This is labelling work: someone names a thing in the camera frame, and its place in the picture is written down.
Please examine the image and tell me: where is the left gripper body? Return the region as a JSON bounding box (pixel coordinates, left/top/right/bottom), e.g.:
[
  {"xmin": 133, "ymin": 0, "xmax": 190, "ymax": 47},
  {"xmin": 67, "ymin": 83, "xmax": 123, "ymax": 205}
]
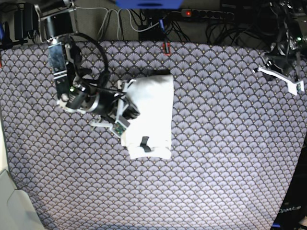
[{"xmin": 263, "ymin": 43, "xmax": 299, "ymax": 77}]

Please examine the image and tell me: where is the patterned purple table cloth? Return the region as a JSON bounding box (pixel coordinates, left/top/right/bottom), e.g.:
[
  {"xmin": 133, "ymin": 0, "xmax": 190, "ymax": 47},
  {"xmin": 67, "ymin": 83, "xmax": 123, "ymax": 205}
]
[{"xmin": 0, "ymin": 41, "xmax": 307, "ymax": 230}]

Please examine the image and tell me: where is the black power strip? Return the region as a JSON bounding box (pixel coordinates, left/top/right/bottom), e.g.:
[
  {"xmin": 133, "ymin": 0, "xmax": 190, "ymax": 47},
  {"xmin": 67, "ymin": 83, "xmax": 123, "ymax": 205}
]
[{"xmin": 181, "ymin": 9, "xmax": 235, "ymax": 20}]

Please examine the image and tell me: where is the white printed T-shirt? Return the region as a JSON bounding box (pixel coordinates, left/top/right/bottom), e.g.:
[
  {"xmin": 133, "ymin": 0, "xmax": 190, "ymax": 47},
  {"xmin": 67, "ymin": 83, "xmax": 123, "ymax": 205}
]
[{"xmin": 121, "ymin": 74, "xmax": 174, "ymax": 160}]

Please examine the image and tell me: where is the red clamp on table edge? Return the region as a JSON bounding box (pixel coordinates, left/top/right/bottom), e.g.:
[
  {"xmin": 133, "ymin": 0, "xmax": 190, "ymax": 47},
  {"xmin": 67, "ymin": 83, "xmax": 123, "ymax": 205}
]
[{"xmin": 163, "ymin": 42, "xmax": 171, "ymax": 56}]

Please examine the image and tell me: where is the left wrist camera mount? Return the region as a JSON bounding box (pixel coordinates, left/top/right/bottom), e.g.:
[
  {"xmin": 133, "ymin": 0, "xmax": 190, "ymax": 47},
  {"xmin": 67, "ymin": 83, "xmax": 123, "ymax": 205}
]
[{"xmin": 252, "ymin": 67, "xmax": 305, "ymax": 96}]

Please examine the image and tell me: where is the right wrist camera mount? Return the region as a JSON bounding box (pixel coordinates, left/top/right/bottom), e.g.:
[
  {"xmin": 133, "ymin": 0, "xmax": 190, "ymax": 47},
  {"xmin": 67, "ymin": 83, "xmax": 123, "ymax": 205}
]
[{"xmin": 90, "ymin": 79, "xmax": 136, "ymax": 138}]

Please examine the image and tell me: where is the blue box at top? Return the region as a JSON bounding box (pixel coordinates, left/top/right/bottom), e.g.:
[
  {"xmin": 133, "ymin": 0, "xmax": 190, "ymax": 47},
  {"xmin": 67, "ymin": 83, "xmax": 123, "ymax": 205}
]
[{"xmin": 116, "ymin": 0, "xmax": 183, "ymax": 9}]

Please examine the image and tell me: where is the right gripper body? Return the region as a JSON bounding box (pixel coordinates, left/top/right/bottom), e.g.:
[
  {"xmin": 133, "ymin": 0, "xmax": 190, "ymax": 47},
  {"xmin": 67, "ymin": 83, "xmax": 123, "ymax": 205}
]
[{"xmin": 57, "ymin": 88, "xmax": 140, "ymax": 120}]

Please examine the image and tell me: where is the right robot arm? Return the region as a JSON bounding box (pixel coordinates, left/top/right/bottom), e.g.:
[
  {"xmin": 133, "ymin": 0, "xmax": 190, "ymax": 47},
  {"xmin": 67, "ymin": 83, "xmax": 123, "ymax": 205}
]
[{"xmin": 34, "ymin": 0, "xmax": 140, "ymax": 121}]

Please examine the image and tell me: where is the grey plastic bin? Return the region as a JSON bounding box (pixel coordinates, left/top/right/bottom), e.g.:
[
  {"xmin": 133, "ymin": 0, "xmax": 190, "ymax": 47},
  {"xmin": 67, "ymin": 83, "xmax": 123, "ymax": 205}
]
[{"xmin": 0, "ymin": 169, "xmax": 46, "ymax": 230}]

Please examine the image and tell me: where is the white cable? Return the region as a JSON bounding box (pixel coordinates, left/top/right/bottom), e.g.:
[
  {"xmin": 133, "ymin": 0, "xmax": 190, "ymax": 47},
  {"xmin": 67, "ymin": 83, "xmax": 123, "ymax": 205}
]
[{"xmin": 76, "ymin": 6, "xmax": 161, "ymax": 39}]

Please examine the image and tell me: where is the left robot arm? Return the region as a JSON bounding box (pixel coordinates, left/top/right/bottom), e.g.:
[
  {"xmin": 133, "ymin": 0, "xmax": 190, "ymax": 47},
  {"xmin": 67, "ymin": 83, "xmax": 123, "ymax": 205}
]
[{"xmin": 264, "ymin": 0, "xmax": 307, "ymax": 80}]

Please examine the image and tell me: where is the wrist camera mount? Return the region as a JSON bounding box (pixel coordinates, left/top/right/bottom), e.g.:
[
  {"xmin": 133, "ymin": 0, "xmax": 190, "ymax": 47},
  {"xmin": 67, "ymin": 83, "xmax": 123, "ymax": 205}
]
[
  {"xmin": 90, "ymin": 79, "xmax": 136, "ymax": 138},
  {"xmin": 252, "ymin": 67, "xmax": 305, "ymax": 96}
]

